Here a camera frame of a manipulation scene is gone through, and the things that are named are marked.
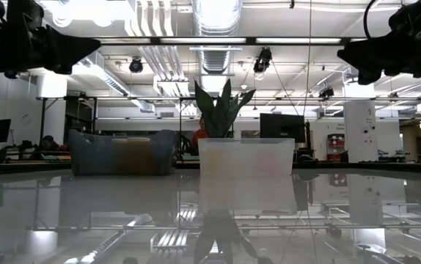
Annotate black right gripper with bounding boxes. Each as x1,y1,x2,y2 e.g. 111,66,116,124
337,0,421,85

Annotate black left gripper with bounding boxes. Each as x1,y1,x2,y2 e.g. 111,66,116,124
0,25,101,76

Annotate grey plastic bin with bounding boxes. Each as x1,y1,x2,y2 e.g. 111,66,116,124
67,128,177,176

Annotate white translucent plastic bin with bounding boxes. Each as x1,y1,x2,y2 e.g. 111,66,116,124
197,137,296,177

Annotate black shelving unit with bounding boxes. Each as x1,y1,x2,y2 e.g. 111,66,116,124
63,95,98,133

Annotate white pillar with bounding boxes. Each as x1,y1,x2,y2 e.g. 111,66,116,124
343,100,377,164

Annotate red tool cart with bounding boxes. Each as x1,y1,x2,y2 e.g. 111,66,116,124
326,133,345,162

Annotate green snake plant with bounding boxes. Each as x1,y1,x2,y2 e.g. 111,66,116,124
194,78,257,139

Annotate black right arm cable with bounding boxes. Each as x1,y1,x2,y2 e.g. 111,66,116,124
363,0,381,40

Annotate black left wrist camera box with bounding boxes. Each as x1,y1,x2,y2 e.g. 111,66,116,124
7,0,45,36

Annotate silver ceiling air duct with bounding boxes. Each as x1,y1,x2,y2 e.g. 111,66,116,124
191,0,244,74

